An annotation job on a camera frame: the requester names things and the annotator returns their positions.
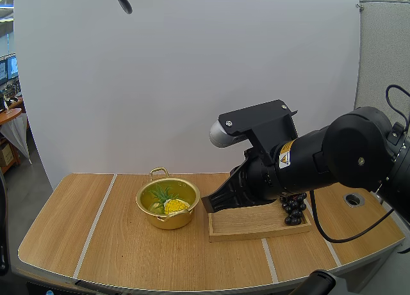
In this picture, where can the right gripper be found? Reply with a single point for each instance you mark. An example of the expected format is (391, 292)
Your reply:
(261, 183)

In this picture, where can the yellow toy pineapple green crown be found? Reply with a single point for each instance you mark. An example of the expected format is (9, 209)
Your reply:
(174, 206)

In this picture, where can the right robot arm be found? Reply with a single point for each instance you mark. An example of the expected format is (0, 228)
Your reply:
(352, 148)

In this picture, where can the shallow wooden tray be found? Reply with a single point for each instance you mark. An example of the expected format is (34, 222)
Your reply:
(243, 224)

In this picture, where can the bunch of dark toy grapes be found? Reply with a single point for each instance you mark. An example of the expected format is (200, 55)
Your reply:
(293, 219)

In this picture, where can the white backdrop board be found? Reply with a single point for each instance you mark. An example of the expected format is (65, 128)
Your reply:
(160, 84)

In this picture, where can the grey partition panel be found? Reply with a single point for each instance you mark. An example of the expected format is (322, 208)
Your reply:
(384, 45)

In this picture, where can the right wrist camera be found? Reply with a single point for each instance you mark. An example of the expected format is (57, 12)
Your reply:
(256, 116)

